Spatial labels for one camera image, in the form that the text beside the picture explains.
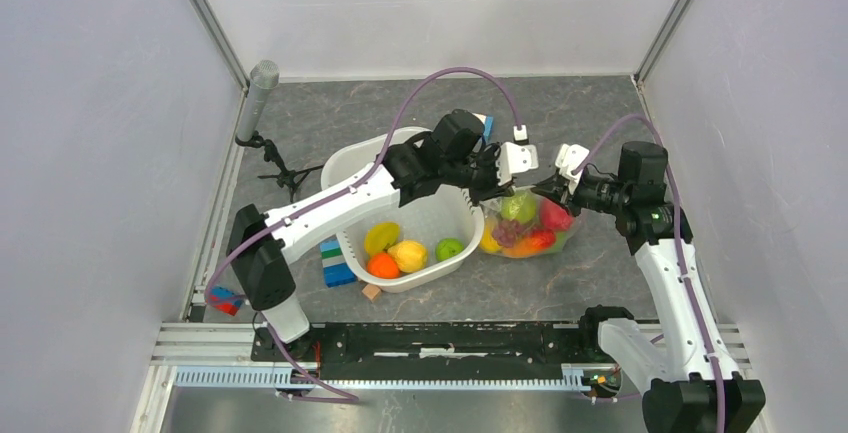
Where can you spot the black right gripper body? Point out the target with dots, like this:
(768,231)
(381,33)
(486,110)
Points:
(598,193)

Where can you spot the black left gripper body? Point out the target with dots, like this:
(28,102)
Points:
(482,174)

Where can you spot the red apple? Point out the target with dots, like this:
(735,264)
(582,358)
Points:
(553,216)

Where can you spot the green apple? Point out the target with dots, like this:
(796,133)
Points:
(521,207)

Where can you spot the clear dotted zip bag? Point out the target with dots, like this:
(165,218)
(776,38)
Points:
(491,209)

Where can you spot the green pear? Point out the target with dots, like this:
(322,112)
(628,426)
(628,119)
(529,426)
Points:
(561,239)

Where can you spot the red orange mango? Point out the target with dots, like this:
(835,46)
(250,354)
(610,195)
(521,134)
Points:
(535,243)

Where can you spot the red grape bunch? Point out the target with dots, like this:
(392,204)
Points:
(507,233)

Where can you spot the yellow apple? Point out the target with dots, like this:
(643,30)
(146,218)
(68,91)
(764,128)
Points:
(488,243)

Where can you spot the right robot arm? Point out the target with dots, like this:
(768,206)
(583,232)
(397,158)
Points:
(690,383)

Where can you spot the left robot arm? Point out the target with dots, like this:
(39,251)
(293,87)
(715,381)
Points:
(262,246)

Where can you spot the white plastic basket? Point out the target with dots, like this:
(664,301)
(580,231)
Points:
(446,214)

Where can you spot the white and blue block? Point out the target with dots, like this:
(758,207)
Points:
(487,122)

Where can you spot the small green lime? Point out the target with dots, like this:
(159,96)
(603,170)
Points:
(448,248)

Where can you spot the yellow bumpy lemon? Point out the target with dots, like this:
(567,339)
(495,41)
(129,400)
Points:
(410,256)

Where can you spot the yellow starfruit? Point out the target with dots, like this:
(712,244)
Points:
(381,237)

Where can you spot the orange fruit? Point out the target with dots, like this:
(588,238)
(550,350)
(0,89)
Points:
(383,266)

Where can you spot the small wooden cube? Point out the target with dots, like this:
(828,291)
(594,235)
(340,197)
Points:
(372,292)

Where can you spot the blue green stacked blocks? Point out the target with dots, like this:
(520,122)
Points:
(336,271)

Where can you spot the black microphone tripod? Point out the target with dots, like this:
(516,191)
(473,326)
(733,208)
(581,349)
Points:
(286,178)

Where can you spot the grey microphone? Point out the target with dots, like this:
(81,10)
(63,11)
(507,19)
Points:
(264,78)

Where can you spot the red blue block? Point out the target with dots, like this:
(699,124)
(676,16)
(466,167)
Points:
(225,300)

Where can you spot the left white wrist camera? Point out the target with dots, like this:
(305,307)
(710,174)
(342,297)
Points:
(516,157)

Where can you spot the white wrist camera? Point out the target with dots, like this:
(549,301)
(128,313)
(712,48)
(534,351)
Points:
(570,164)
(516,157)

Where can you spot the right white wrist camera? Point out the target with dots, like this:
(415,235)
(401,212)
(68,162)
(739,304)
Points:
(570,164)

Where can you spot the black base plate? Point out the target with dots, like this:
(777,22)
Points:
(524,350)

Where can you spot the aluminium rail frame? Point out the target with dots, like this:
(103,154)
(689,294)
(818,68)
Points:
(218,355)

